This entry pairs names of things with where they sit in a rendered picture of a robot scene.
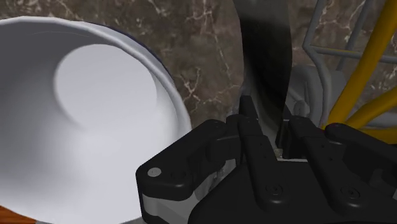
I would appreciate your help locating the white bowl with dark outside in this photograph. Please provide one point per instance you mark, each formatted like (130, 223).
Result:
(93, 102)

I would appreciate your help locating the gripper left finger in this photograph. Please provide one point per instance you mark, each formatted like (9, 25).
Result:
(186, 155)

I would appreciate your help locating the grey rounded object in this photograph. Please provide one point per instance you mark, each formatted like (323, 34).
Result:
(310, 83)

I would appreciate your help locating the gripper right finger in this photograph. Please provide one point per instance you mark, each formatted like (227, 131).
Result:
(335, 161)

